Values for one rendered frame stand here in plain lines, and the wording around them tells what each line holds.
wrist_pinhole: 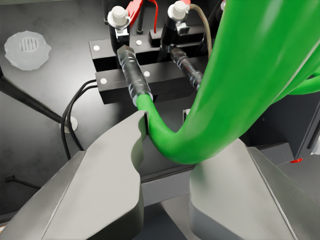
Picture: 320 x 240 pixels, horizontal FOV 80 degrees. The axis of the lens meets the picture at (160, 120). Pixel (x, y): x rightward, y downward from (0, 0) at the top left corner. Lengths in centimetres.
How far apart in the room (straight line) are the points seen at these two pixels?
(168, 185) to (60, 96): 33
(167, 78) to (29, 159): 35
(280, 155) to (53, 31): 61
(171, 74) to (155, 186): 21
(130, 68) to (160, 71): 18
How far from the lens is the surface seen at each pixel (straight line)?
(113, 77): 36
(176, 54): 30
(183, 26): 29
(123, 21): 27
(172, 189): 37
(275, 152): 47
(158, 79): 36
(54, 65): 56
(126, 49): 23
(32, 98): 32
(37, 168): 52
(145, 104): 15
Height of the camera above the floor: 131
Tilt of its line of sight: 75 degrees down
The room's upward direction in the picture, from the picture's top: 39 degrees clockwise
